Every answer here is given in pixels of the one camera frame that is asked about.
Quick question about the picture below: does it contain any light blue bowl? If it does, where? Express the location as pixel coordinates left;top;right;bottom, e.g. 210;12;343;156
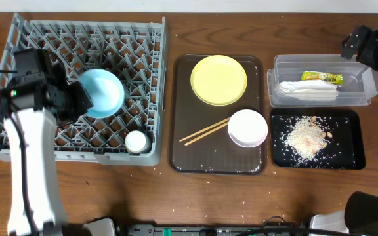
78;69;125;119

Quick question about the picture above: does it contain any green yellow snack wrapper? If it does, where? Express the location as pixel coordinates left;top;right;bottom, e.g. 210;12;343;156
301;71;344;85

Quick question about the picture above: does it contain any white paper napkin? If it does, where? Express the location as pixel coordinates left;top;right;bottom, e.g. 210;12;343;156
276;80;339;102

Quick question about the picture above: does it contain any white plastic cup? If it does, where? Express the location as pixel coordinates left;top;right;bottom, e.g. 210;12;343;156
125;130;151;154

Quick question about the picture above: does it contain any rice food waste pile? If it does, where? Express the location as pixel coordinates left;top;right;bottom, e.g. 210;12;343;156
280;116;333;166

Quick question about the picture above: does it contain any wooden chopstick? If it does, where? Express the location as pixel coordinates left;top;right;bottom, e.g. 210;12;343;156
184;121;230;147
178;117;232;143

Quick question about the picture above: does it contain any pink white bowl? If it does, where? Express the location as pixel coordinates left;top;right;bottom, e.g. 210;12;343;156
227;109;268;148

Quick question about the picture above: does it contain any yellow round plate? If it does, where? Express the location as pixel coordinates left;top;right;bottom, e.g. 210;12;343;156
190;55;247;106

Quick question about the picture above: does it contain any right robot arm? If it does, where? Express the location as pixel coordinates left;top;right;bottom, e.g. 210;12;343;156
308;26;378;235

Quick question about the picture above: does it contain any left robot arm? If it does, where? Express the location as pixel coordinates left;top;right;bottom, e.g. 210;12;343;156
0;49;93;235

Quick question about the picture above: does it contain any clear plastic waste bin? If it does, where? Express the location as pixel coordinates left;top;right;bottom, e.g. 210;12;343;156
267;54;378;108

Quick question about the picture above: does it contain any grey plastic dishwasher rack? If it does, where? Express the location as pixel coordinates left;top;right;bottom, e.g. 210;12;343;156
0;14;168;166

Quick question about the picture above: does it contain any black rectangular tray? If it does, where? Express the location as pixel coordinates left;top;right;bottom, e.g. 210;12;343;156
270;108;366;170

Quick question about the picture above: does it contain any dark brown serving tray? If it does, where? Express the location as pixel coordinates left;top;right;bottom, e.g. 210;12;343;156
169;54;268;175

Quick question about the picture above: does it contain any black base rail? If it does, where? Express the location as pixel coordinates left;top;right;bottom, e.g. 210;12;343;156
83;216;311;236

